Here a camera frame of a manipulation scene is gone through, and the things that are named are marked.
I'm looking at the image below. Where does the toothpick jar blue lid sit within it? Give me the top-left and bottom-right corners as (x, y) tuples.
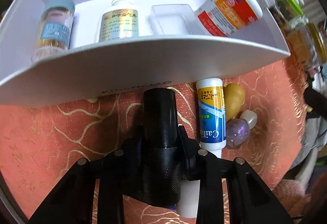
(31, 0), (75, 62)

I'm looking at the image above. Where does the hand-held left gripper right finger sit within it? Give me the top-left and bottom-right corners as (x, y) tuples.
(179, 124), (294, 224)

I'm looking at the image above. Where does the purple nail polish bottle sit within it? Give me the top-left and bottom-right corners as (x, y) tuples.
(225, 110), (258, 150)

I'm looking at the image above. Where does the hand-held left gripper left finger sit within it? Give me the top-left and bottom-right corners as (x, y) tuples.
(28, 124), (143, 224)

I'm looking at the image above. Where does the jar gold lid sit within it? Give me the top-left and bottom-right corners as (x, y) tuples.
(288, 22), (327, 62)

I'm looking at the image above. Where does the black cylindrical spray bottle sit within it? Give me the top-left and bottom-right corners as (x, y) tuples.
(142, 88), (182, 208)

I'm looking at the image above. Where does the yellow gourd ornament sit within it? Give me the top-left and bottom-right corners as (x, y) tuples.
(223, 84), (246, 121)

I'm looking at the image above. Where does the blue yellow label spray bottle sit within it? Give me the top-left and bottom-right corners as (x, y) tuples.
(196, 78), (227, 158)

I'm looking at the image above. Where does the clear plastic case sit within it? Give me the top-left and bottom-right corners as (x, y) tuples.
(149, 4), (202, 36)

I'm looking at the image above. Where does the red rose tablecloth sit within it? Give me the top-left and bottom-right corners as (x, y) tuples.
(0, 61), (307, 224)

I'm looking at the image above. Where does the jar green lid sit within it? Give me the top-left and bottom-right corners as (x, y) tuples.
(278, 0), (304, 16)

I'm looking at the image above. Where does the white bottle holographic label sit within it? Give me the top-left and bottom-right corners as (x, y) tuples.
(95, 0), (140, 43)

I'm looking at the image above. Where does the red label pill bottle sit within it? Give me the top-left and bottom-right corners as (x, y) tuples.
(194, 0), (263, 37)

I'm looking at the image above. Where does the white cardboard box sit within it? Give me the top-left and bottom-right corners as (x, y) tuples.
(0, 0), (291, 107)

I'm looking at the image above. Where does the plain white plastic bottle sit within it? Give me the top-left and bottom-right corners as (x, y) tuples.
(176, 180), (201, 217)

